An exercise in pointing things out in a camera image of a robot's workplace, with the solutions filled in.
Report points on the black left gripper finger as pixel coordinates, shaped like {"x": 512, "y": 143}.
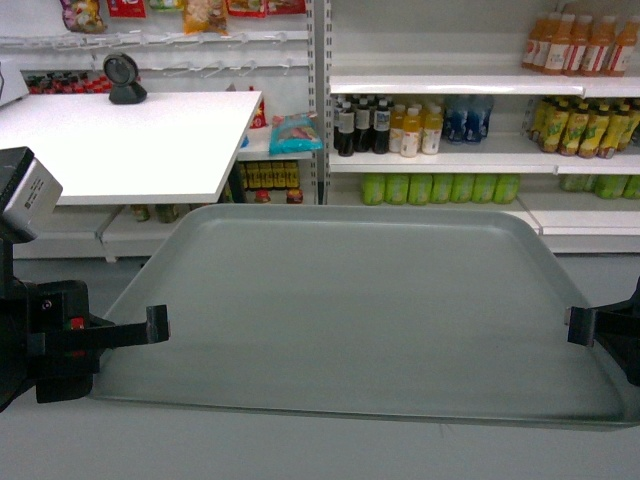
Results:
{"x": 102, "y": 334}

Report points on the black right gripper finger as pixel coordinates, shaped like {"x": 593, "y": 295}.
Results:
{"x": 586, "y": 324}

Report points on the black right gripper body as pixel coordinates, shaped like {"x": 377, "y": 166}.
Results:
{"x": 625, "y": 351}

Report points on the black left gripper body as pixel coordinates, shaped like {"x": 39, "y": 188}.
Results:
{"x": 40, "y": 331}

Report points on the grey silver rectangular tray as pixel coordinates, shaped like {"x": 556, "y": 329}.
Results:
{"x": 379, "y": 313}

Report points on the white checkout counter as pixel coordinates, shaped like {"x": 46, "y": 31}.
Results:
{"x": 172, "y": 148}

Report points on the white metal shelf unit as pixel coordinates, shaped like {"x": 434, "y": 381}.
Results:
{"x": 355, "y": 89}

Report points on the red pouch snack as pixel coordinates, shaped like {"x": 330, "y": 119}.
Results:
{"x": 259, "y": 119}

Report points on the teal snack bag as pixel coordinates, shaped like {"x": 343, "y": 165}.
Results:
{"x": 294, "y": 134}

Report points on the blue water bottle pack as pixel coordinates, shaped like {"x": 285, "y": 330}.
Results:
{"x": 467, "y": 118}

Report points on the black barcode scanner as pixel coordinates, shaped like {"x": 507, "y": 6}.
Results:
{"x": 122, "y": 71}

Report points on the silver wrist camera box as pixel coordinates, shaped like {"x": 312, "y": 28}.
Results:
{"x": 29, "y": 193}

